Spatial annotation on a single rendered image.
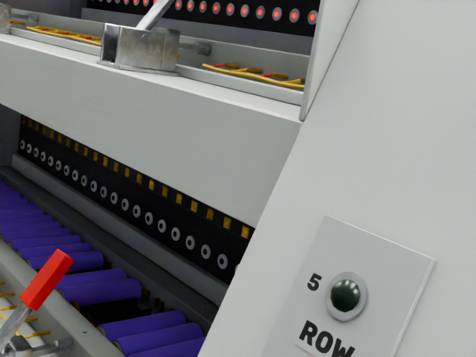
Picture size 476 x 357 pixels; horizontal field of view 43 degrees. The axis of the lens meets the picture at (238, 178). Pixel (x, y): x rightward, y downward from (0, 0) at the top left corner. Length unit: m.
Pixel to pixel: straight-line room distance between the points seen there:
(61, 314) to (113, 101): 0.16
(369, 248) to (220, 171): 0.09
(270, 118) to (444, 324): 0.10
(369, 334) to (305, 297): 0.02
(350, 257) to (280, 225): 0.03
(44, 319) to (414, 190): 0.30
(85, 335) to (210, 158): 0.18
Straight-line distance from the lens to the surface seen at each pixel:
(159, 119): 0.29
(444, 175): 0.18
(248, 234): 0.43
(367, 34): 0.22
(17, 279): 0.47
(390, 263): 0.18
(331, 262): 0.19
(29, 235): 0.57
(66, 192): 0.66
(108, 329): 0.41
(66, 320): 0.41
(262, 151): 0.23
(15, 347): 0.37
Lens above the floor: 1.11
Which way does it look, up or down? 2 degrees up
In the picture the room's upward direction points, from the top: 25 degrees clockwise
